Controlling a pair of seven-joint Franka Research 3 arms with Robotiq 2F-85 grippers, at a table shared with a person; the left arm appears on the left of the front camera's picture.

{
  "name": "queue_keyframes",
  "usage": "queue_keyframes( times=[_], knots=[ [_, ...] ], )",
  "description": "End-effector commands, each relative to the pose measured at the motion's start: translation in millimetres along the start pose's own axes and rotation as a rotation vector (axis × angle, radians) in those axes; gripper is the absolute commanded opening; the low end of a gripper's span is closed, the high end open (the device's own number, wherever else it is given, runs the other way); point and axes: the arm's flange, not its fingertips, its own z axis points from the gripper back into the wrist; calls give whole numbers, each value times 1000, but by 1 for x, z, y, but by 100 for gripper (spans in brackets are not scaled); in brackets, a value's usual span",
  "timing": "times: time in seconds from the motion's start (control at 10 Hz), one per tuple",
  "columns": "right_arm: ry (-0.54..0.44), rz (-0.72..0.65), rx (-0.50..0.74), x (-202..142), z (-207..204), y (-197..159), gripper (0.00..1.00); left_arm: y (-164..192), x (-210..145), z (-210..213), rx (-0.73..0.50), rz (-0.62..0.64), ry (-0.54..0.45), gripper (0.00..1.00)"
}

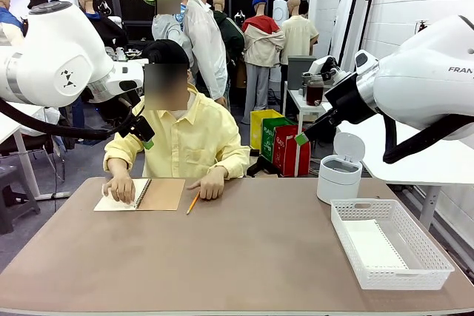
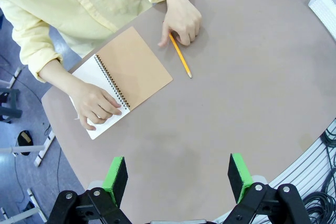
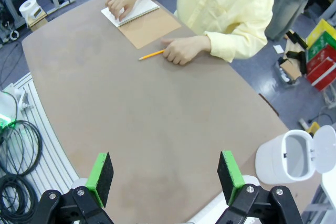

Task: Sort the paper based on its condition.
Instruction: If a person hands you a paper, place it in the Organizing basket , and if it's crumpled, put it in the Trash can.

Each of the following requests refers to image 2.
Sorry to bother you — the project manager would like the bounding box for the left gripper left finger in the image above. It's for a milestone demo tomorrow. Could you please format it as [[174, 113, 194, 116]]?
[[48, 156, 132, 224]]

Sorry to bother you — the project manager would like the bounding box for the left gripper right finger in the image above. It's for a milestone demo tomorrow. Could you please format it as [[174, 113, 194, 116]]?
[[223, 153, 312, 224]]

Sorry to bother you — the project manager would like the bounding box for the brown spiral notebook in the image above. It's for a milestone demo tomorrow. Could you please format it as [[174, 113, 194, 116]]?
[[69, 26, 174, 140]]

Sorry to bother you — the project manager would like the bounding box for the yellow pencil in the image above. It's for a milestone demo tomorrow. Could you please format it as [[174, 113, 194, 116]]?
[[169, 32, 192, 79]]

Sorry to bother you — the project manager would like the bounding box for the person's right forearm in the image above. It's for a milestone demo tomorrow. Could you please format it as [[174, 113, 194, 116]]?
[[19, 32, 85, 99]]

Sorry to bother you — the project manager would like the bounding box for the person's right hand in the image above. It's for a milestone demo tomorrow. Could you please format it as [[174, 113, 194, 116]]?
[[69, 81, 123, 132]]

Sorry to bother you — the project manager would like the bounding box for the person's left hand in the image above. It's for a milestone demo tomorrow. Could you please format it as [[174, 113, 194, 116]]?
[[157, 0, 203, 48]]

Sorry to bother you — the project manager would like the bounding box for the grey slotted mounting plate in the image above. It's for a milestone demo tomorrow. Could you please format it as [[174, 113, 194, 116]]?
[[212, 119, 336, 224]]

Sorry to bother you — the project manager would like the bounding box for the black shoe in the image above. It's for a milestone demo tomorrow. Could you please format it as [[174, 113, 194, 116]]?
[[17, 130, 35, 156]]

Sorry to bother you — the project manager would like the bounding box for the grey step stool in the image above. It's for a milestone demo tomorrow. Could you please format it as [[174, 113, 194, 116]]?
[[0, 87, 23, 124]]

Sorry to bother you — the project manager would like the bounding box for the person in yellow shirt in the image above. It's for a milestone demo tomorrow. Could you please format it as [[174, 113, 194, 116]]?
[[0, 0, 192, 83]]

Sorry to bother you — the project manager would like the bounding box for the white perforated plastic basket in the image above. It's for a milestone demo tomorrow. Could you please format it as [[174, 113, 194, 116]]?
[[308, 0, 336, 41]]

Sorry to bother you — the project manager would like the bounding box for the black cable bundle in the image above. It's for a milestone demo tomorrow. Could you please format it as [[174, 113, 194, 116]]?
[[301, 126, 336, 224]]

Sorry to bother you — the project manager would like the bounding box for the white table leg frame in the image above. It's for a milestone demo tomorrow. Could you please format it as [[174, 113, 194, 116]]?
[[0, 67, 23, 89], [0, 188, 48, 224]]

